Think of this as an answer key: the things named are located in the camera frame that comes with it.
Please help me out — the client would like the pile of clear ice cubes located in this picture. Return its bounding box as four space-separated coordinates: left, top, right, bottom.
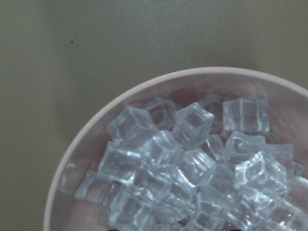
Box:
75 94 308 231

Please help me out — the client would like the pink bowl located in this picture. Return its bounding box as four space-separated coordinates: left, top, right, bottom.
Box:
43 67 308 231

